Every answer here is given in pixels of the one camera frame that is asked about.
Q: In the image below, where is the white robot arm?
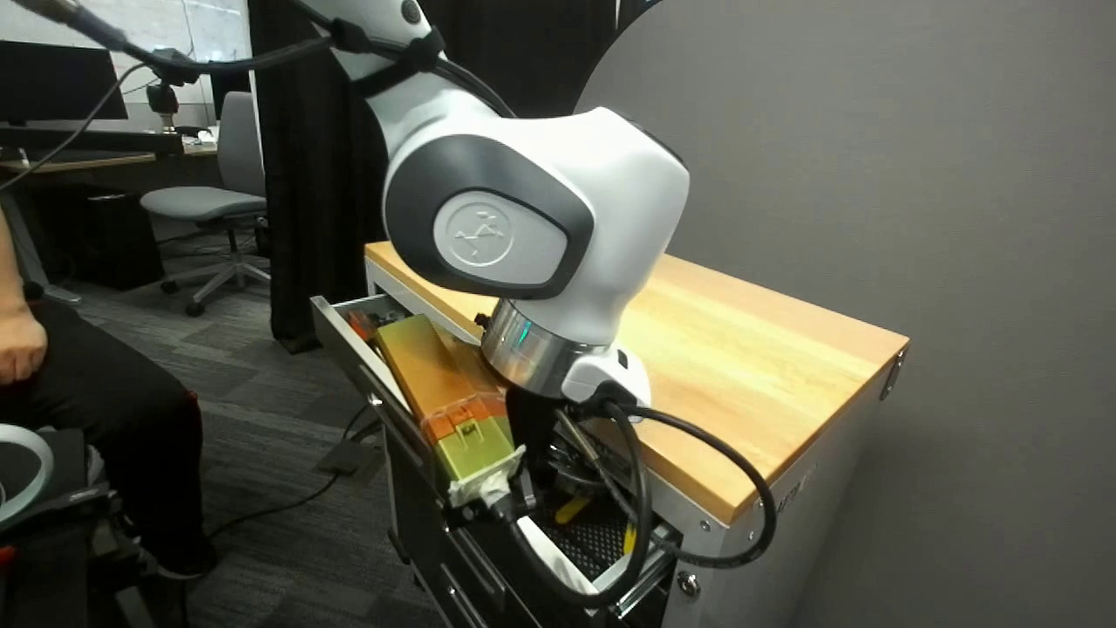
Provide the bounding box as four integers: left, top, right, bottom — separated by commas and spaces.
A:
301, 0, 690, 403

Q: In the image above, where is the open topmost metal drawer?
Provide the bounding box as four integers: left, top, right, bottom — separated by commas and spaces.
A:
309, 294, 674, 628

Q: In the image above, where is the wooden top tool cabinet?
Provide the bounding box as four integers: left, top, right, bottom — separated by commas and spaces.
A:
365, 245, 908, 628

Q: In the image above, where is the grey office chair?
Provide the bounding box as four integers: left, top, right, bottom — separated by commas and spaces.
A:
140, 92, 272, 318

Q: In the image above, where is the seated person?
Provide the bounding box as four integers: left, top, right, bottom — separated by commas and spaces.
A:
0, 218, 217, 579

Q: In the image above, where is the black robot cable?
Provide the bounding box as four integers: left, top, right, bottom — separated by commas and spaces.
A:
508, 396, 780, 612

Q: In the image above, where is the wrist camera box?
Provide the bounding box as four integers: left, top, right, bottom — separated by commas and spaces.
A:
376, 318, 524, 508

